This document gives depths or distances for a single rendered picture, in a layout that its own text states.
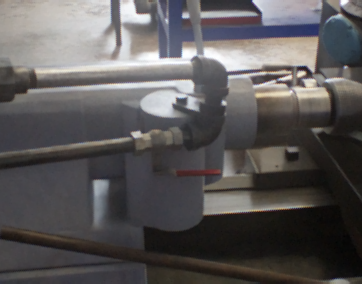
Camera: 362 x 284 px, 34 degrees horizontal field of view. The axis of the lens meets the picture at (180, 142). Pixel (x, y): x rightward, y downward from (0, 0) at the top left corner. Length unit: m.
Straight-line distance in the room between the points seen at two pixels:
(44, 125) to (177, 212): 0.21
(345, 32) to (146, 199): 1.14
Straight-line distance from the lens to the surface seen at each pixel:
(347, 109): 0.91
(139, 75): 0.66
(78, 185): 0.83
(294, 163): 1.22
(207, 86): 0.71
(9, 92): 0.61
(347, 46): 1.83
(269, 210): 1.14
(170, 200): 0.79
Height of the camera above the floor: 1.48
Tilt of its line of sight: 28 degrees down
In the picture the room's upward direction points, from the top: straight up
